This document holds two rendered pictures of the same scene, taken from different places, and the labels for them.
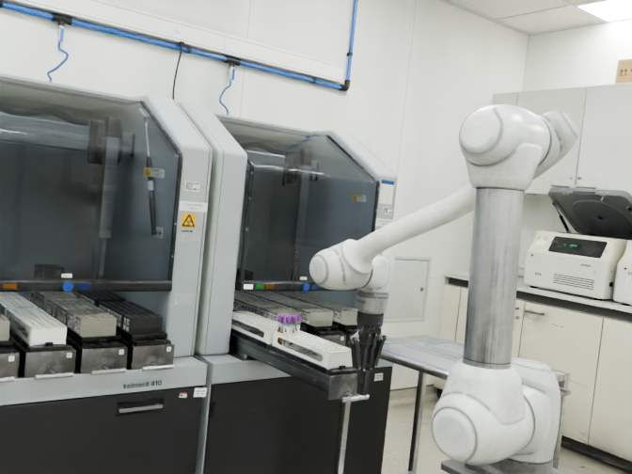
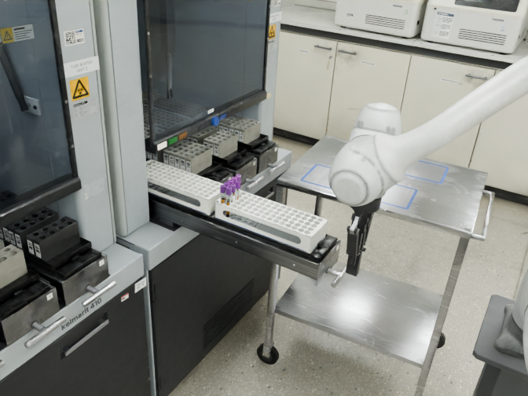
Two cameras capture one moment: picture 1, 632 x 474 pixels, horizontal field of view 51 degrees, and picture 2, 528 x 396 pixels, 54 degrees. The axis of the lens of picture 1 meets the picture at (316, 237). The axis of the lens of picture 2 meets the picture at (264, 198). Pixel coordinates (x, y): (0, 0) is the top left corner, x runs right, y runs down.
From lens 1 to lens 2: 1.09 m
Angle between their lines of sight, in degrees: 34
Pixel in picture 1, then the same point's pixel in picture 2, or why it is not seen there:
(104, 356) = (31, 313)
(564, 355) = (374, 89)
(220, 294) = (132, 165)
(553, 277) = (365, 18)
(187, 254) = (87, 133)
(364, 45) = not seen: outside the picture
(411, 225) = (476, 117)
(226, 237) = (127, 93)
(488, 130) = not seen: outside the picture
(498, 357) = not seen: outside the picture
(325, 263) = (364, 184)
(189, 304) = (101, 191)
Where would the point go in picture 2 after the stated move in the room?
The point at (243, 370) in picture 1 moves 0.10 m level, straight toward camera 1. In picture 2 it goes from (176, 240) to (187, 258)
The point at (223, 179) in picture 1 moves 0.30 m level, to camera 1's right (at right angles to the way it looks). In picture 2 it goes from (111, 13) to (236, 12)
